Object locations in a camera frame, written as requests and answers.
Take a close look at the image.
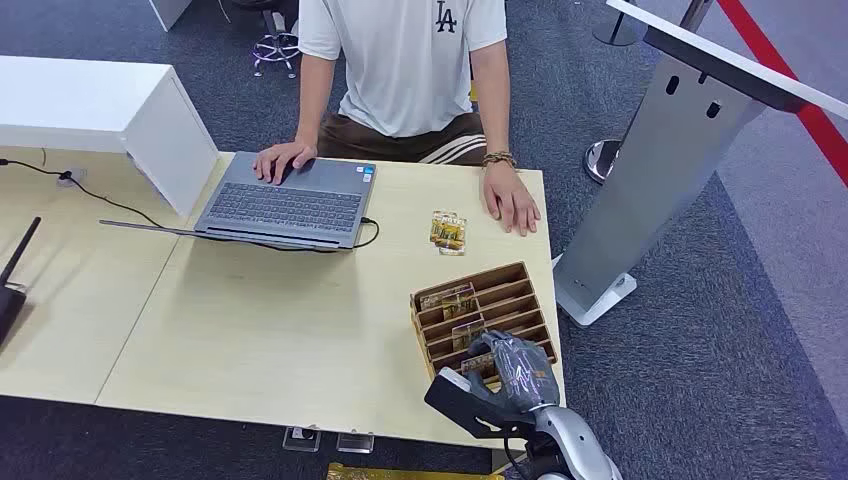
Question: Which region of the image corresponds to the black laptop power cable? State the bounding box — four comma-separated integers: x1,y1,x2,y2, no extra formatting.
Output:
251,216,382,254

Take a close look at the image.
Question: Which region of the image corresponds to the silver kiosk stand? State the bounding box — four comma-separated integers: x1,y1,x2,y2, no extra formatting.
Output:
553,0,848,329

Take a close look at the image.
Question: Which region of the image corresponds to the black router with antenna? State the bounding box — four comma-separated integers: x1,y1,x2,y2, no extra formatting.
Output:
0,216,42,346

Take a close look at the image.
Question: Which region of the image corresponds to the grey laptop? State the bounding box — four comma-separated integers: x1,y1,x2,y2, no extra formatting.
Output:
99,150,378,252

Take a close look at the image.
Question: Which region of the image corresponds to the white cabinet corner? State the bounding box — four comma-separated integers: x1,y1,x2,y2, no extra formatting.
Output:
148,0,194,33

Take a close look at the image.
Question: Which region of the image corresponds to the white desk shelf box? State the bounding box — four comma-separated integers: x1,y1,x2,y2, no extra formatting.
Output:
0,55,221,219

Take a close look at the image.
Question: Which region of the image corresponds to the person's right hand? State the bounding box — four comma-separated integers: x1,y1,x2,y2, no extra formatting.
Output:
252,140,319,186

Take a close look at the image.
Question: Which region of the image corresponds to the person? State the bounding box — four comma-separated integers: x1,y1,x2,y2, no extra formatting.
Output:
297,0,510,167

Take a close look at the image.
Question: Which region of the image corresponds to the wooden slotted card holder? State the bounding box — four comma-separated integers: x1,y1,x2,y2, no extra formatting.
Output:
409,261,559,390

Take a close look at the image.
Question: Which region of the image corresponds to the gold foil sheet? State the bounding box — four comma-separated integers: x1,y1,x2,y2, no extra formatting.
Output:
325,462,506,480

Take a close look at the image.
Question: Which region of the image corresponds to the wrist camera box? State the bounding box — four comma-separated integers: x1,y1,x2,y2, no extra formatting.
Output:
423,367,535,442

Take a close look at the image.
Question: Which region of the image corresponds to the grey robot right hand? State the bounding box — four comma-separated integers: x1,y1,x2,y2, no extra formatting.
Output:
466,331,562,416

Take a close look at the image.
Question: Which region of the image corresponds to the stack of gold cards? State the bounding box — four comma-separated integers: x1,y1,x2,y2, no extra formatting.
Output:
429,210,469,257

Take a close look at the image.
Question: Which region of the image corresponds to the red barrier belt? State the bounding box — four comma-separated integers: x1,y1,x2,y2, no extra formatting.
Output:
717,0,848,189

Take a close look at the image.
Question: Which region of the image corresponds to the person's left hand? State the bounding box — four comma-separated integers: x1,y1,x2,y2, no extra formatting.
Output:
482,162,543,238

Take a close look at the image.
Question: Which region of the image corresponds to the chrome swivel chair base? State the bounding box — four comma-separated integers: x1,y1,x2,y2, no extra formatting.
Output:
250,9,301,80

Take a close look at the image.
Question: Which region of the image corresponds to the clear acrylic bracket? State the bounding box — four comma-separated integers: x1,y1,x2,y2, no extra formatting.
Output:
282,425,323,454
335,430,376,456

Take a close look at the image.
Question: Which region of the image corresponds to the thin black cable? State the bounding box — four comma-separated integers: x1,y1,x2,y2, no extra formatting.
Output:
0,158,164,229

